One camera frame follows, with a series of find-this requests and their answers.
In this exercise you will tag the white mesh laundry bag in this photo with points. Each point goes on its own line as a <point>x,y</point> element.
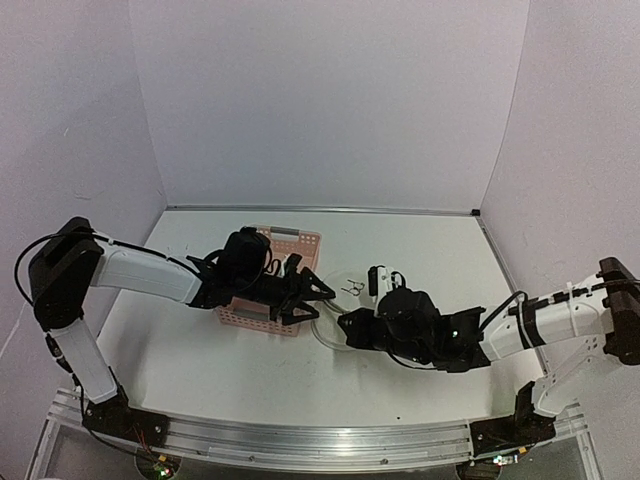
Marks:
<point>352,292</point>

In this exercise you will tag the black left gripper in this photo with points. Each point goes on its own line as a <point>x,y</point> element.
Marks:
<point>301,291</point>

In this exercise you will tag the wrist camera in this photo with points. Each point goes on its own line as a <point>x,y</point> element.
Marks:
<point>381,280</point>
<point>290,264</point>

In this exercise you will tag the aluminium back table rail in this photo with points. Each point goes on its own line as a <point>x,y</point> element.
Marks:
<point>321,209</point>

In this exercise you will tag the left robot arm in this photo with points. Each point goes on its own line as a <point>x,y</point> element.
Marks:
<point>56,273</point>

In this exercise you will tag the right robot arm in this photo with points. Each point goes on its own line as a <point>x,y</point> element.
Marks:
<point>601,311</point>

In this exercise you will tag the aluminium front table rail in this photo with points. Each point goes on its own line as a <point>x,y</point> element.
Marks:
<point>325,449</point>

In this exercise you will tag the pink plastic basket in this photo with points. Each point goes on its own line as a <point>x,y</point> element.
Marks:
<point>283,242</point>

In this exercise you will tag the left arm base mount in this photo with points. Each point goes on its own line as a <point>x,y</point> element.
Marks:
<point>116,418</point>

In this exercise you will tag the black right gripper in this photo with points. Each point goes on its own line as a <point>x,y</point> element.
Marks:
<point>360,337</point>

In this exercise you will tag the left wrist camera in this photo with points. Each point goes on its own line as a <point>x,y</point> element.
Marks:
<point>290,264</point>

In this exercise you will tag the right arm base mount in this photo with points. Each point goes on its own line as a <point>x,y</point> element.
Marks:
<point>523,428</point>

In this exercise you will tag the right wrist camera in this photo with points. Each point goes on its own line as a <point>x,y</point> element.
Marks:
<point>381,280</point>

